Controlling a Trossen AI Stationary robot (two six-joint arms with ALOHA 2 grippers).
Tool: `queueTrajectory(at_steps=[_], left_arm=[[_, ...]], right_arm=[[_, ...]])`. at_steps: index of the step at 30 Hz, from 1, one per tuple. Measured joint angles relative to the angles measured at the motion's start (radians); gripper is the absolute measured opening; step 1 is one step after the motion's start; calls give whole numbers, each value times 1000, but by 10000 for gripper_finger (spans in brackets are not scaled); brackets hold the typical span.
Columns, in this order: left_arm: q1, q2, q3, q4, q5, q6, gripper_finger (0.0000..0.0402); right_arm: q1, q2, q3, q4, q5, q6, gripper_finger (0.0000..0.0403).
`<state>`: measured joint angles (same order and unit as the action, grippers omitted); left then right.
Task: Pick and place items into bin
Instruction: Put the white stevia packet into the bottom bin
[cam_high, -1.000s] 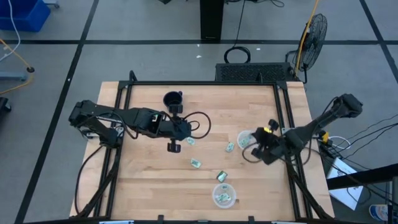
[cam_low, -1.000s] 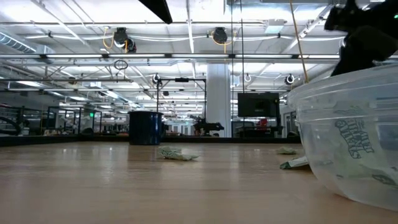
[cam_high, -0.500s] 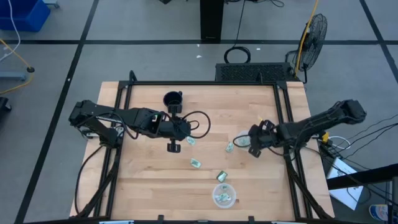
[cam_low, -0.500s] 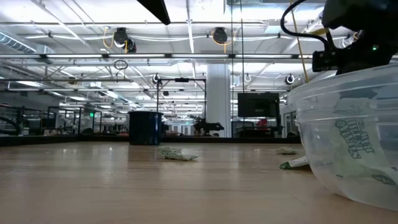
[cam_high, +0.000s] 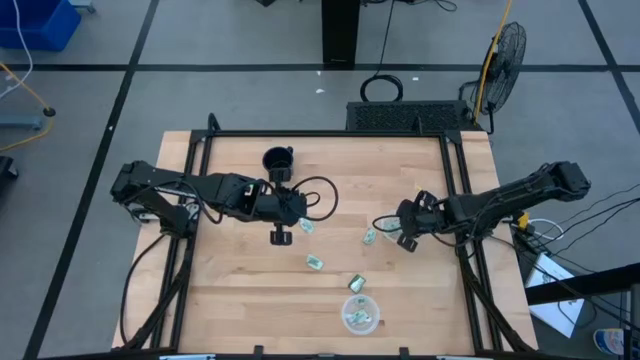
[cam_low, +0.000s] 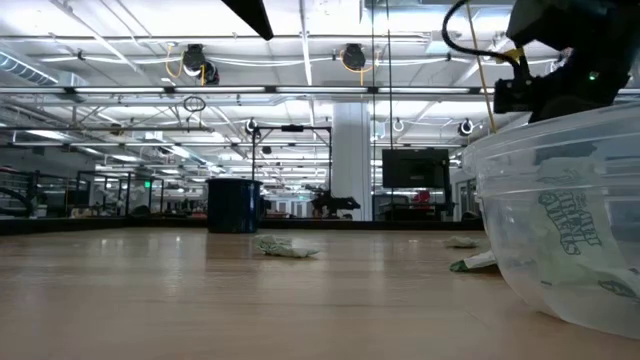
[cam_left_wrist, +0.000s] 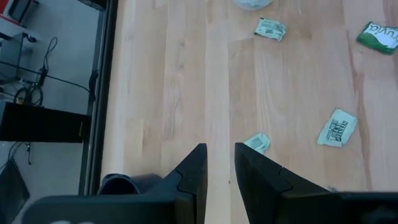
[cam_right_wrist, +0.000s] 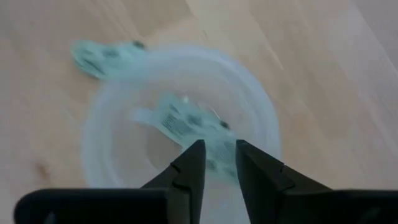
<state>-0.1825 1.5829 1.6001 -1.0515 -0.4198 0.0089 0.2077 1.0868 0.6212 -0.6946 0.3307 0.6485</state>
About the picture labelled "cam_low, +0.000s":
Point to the black frame workstation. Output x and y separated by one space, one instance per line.
82 197

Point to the black background robot arm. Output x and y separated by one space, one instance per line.
332 202

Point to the black monitor screen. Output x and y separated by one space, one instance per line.
415 168

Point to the white building column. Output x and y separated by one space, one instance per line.
351 160

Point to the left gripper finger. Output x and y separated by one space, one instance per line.
252 15

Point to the clear plastic bowl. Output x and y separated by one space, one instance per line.
525 150

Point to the black metal table frame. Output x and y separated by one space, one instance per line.
125 225

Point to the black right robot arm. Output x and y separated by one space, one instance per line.
575 20

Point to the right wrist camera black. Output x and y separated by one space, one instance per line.
512 95

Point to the dark blue mug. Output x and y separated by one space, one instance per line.
232 207

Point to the black frame stand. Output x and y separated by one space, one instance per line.
292 128

